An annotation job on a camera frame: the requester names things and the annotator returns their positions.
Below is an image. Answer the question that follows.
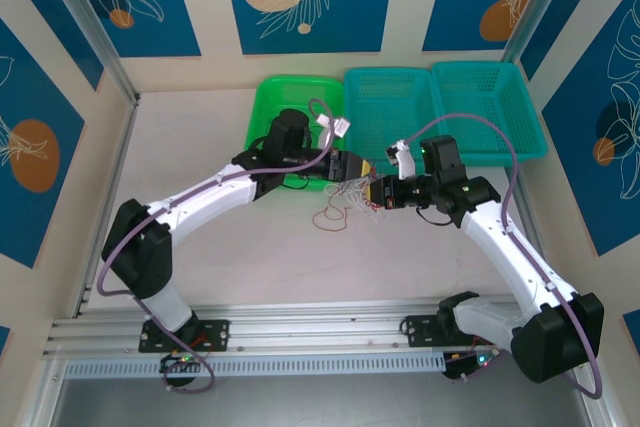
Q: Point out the thin cream cable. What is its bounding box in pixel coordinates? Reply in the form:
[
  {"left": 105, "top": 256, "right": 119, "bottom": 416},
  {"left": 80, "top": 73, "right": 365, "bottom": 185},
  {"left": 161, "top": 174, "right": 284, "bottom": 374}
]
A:
[{"left": 324, "top": 179, "right": 389, "bottom": 226}]

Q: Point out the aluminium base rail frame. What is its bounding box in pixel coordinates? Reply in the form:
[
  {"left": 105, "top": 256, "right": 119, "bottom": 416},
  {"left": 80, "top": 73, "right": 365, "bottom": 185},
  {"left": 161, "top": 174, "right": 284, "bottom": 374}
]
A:
[{"left": 42, "top": 300, "right": 586, "bottom": 359}]

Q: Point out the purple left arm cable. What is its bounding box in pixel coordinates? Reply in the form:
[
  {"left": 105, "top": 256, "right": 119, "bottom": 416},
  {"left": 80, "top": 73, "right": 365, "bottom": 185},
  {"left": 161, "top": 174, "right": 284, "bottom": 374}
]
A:
[{"left": 96, "top": 98, "right": 337, "bottom": 393}]

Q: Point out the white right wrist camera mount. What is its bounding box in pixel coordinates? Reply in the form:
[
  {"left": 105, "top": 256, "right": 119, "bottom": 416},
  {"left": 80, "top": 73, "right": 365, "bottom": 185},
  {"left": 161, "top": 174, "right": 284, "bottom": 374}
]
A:
[{"left": 383, "top": 139, "right": 417, "bottom": 181}]

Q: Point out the small controller circuit board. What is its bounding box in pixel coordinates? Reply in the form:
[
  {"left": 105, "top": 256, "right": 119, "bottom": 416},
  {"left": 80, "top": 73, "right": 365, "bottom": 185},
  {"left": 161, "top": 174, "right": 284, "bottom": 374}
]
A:
[
  {"left": 159, "top": 352, "right": 201, "bottom": 376},
  {"left": 442, "top": 349, "right": 501, "bottom": 381}
]

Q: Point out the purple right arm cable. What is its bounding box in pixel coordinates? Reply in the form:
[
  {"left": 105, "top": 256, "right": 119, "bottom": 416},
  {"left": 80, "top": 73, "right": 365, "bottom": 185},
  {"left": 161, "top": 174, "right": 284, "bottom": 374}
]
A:
[{"left": 407, "top": 113, "right": 604, "bottom": 401}]

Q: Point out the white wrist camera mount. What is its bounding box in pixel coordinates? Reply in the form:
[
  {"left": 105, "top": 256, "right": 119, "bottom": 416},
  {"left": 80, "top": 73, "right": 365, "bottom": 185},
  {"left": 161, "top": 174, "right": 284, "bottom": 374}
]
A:
[
  {"left": 383, "top": 139, "right": 417, "bottom": 181},
  {"left": 317, "top": 114, "right": 352, "bottom": 151}
]

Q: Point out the aluminium table side rail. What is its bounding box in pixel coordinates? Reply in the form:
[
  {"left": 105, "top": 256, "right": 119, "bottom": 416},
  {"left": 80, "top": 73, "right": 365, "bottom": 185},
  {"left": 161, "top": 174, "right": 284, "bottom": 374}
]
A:
[{"left": 74, "top": 96, "right": 141, "bottom": 321}]

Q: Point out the teal perforated plastic basket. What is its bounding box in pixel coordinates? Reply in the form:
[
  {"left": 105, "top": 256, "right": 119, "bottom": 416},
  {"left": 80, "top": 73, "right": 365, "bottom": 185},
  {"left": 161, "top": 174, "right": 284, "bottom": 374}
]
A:
[
  {"left": 430, "top": 60, "right": 548, "bottom": 167},
  {"left": 343, "top": 66, "right": 442, "bottom": 168}
]

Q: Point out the grey slotted cable duct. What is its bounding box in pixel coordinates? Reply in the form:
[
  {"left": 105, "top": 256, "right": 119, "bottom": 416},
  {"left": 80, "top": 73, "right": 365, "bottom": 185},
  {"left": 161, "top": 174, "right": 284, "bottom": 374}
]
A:
[{"left": 63, "top": 352, "right": 447, "bottom": 378}]

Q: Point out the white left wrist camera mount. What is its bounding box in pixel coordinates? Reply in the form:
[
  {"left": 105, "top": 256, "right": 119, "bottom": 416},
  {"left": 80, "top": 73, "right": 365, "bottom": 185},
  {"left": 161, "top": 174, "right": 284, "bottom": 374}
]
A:
[{"left": 317, "top": 114, "right": 352, "bottom": 151}]

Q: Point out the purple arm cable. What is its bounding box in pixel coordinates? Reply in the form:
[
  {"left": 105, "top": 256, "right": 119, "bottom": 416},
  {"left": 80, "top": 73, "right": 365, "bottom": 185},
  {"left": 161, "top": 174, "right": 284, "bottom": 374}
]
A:
[
  {"left": 407, "top": 113, "right": 604, "bottom": 401},
  {"left": 96, "top": 98, "right": 337, "bottom": 393}
]

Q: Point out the green perforated plastic basket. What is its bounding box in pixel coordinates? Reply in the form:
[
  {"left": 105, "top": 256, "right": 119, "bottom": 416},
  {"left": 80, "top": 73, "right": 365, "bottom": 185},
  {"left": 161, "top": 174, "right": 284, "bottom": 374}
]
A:
[{"left": 244, "top": 75, "right": 346, "bottom": 193}]

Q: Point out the thin red cable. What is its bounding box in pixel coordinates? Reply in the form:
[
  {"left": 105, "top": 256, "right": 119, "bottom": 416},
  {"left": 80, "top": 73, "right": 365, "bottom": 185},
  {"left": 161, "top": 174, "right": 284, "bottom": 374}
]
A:
[{"left": 312, "top": 191, "right": 381, "bottom": 233}]

